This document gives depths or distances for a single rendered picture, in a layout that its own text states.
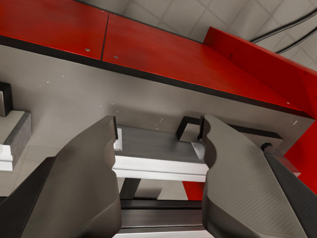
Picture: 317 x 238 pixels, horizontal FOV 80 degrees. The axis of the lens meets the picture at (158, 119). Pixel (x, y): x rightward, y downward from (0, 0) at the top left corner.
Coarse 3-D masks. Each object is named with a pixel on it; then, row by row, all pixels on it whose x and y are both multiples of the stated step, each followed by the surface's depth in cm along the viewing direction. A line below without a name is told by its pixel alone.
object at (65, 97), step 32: (0, 64) 31; (32, 64) 32; (64, 64) 33; (96, 64) 35; (32, 96) 35; (64, 96) 36; (96, 96) 38; (128, 96) 39; (160, 96) 40; (192, 96) 42; (224, 96) 45; (32, 128) 39; (64, 128) 40; (160, 128) 45; (256, 128) 52; (288, 128) 54
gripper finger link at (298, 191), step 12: (276, 168) 8; (288, 180) 7; (300, 180) 7; (288, 192) 6; (300, 192) 6; (312, 192) 6; (300, 204) 6; (312, 204) 6; (300, 216) 6; (312, 216) 6; (312, 228) 5
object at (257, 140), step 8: (184, 120) 44; (192, 120) 44; (184, 128) 43; (192, 128) 43; (240, 128) 49; (248, 128) 50; (184, 136) 44; (192, 136) 45; (248, 136) 48; (256, 136) 49; (264, 136) 50; (272, 136) 51; (280, 136) 53; (256, 144) 51; (272, 144) 52; (272, 152) 54
